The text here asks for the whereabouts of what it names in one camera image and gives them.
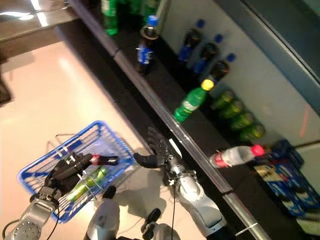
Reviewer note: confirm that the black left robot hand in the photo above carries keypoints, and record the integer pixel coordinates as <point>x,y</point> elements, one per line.
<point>65,175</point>

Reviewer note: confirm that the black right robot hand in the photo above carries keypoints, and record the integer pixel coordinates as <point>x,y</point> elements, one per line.
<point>160,157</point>

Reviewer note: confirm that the blue plastic shopping basket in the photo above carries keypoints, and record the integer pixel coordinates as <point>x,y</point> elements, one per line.
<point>25,176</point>

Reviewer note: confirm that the small Coca-Cola bottle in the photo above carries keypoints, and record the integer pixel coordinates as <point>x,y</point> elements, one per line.
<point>107,160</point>

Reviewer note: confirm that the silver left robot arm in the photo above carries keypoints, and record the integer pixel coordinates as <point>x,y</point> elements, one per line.
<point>32,215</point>

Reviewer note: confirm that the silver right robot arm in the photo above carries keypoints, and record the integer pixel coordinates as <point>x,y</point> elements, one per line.
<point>197,197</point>

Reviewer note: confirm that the silver left robot leg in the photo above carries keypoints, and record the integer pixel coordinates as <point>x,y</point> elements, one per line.
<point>105,217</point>

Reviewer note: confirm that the silver robot leg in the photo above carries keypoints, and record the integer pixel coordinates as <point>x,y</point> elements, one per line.
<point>105,217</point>
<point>162,231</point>

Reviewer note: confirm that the black base shelf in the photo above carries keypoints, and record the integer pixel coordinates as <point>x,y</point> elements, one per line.
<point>130,105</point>

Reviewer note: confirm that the silver right robot leg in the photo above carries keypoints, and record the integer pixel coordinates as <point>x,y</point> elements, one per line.
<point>162,231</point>

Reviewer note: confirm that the water bottle red cap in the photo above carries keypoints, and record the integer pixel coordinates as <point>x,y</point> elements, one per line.
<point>235,156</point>

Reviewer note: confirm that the dark display cabinet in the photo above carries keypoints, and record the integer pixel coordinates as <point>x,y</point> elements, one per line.
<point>5,92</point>

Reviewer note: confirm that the Oreo wafer roll box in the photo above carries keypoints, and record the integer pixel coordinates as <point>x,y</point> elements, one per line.
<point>267,173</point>

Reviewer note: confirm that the large blue Oreo pack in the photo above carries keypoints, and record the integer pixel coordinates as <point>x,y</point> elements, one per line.
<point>295,185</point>

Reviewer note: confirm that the dark grey shelf board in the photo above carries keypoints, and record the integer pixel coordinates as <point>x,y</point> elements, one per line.
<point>275,30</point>

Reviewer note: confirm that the black shelf with clear rail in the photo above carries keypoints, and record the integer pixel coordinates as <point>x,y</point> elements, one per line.
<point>212,135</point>

